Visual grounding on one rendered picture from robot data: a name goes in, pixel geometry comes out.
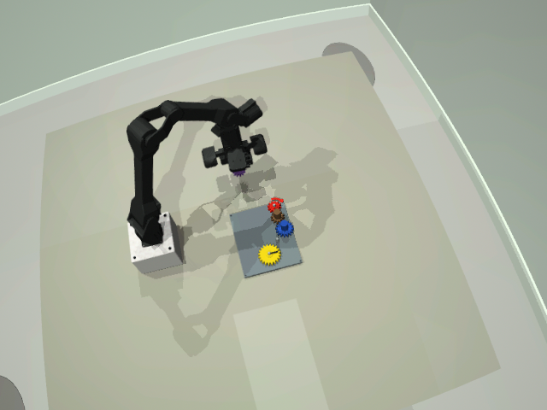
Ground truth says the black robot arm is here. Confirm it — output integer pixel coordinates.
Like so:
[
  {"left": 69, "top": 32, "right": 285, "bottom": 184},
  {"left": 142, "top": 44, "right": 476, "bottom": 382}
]
[{"left": 126, "top": 98, "right": 262, "bottom": 248}]

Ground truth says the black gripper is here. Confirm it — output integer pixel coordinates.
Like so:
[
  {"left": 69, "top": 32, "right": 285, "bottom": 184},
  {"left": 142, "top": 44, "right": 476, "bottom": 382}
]
[{"left": 202, "top": 134, "right": 268, "bottom": 169}]

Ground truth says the yellow gear with black stripe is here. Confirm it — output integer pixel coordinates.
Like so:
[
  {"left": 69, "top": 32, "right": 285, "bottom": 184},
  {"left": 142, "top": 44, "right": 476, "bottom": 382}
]
[{"left": 258, "top": 244, "right": 281, "bottom": 265}]

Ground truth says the blue gear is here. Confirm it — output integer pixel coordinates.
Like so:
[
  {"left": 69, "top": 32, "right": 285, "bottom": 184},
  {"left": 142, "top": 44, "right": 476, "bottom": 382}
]
[{"left": 275, "top": 220, "right": 294, "bottom": 237}]

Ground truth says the red gear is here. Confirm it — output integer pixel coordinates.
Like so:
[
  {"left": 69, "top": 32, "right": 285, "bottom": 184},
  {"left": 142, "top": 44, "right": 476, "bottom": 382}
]
[{"left": 268, "top": 201, "right": 281, "bottom": 213}]

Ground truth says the brown gear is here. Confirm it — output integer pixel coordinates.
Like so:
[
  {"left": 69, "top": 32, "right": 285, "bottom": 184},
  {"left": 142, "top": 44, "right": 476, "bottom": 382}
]
[{"left": 271, "top": 208, "right": 285, "bottom": 224}]

